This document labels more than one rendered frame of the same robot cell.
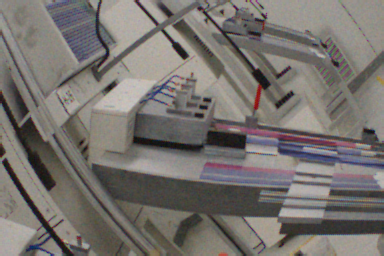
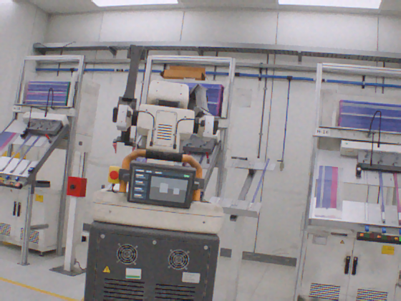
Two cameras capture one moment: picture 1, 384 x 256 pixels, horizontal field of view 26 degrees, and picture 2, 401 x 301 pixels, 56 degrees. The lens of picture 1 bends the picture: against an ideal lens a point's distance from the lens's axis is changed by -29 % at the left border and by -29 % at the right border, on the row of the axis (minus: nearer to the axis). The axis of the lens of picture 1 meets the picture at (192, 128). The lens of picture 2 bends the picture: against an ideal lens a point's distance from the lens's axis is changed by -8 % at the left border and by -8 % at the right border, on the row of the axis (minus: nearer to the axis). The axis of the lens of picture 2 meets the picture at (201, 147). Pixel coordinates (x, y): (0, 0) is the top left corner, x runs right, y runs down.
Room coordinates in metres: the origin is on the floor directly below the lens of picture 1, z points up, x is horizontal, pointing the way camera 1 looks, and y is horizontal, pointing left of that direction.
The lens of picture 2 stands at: (1.33, -2.91, 0.93)
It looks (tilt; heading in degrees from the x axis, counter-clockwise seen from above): 4 degrees up; 97
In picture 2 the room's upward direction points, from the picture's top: 7 degrees clockwise
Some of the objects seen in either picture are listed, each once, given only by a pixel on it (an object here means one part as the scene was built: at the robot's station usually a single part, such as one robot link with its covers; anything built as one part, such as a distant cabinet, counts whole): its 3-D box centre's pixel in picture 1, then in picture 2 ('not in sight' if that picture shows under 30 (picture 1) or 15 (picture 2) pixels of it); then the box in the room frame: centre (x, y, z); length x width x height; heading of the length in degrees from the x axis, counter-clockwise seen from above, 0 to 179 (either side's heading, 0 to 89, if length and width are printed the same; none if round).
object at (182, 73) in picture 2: not in sight; (193, 74); (0.76, 0.67, 1.82); 0.68 x 0.30 x 0.20; 171
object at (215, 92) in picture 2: not in sight; (191, 99); (0.82, 0.36, 1.52); 0.51 x 0.13 x 0.27; 171
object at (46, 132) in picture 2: not in sight; (31, 180); (-0.67, 0.54, 0.66); 1.01 x 0.73 x 1.31; 81
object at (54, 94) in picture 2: not in sight; (46, 152); (-0.65, 0.75, 0.95); 1.35 x 0.82 x 1.90; 81
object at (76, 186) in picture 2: not in sight; (72, 224); (-0.01, 0.15, 0.39); 0.24 x 0.24 x 0.78; 81
